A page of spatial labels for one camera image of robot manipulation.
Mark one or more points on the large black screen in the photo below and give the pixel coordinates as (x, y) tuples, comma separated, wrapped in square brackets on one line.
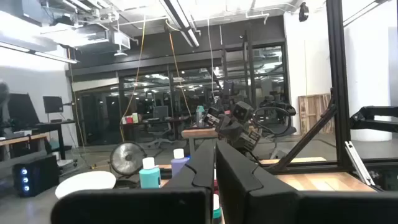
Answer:
[(23, 109)]

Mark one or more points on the round floor fan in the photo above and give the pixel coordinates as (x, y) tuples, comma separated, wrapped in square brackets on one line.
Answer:
[(127, 158)]

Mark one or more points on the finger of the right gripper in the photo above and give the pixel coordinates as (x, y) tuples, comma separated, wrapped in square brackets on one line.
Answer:
[(224, 124), (236, 132)]

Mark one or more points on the small dark teal paint bottle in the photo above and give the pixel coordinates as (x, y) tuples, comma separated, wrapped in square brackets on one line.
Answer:
[(216, 214)]

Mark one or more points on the wooden pallet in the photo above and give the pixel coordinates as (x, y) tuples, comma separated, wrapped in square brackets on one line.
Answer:
[(315, 113)]

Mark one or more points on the black security camera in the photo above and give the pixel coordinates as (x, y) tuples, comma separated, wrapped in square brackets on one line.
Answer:
[(303, 12)]

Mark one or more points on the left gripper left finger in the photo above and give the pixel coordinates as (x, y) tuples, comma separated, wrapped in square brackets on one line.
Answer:
[(130, 208)]

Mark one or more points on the large periwinkle paint bottle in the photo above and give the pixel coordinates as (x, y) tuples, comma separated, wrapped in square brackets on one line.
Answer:
[(178, 165)]

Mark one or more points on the green cardboard box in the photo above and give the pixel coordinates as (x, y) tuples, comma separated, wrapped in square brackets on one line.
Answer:
[(135, 118)]

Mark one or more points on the ceiling air unit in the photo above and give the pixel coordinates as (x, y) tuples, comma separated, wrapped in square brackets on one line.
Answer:
[(105, 37)]

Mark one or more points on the white mushroom table lamp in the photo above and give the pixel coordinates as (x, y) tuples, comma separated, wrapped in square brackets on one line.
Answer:
[(84, 183)]

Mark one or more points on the large teal paint bottle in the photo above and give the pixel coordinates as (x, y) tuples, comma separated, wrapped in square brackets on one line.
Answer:
[(150, 179)]

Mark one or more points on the red cardboard box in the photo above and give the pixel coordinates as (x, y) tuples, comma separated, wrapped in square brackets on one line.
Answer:
[(128, 120)]

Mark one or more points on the black computer tower blue lights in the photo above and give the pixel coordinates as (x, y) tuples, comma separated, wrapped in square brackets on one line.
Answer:
[(40, 174)]

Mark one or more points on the silver metal bracket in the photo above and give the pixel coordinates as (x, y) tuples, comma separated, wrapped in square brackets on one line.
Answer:
[(357, 161)]

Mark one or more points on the black standing desk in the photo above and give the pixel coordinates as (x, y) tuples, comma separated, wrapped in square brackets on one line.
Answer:
[(56, 124)]

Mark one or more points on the long ceiling light fixture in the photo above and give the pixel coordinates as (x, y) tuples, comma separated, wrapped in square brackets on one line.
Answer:
[(186, 26)]

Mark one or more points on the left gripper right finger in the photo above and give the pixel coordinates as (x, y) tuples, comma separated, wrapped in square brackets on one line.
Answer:
[(267, 205)]

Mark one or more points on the wooden workbench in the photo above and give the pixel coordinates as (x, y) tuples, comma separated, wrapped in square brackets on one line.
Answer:
[(25, 139)]

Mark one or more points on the teal lidded water bottle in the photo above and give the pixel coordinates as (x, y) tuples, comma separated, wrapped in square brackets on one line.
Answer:
[(200, 118)]

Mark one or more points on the small black monitor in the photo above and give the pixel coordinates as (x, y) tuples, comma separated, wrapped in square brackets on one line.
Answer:
[(53, 104)]

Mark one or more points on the black aluminium table frame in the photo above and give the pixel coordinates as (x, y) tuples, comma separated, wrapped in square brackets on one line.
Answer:
[(339, 93)]

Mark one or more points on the background wooden table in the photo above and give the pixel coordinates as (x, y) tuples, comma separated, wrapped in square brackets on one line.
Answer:
[(199, 133)]

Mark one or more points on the black office chair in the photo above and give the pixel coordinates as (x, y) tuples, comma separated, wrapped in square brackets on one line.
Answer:
[(160, 113)]

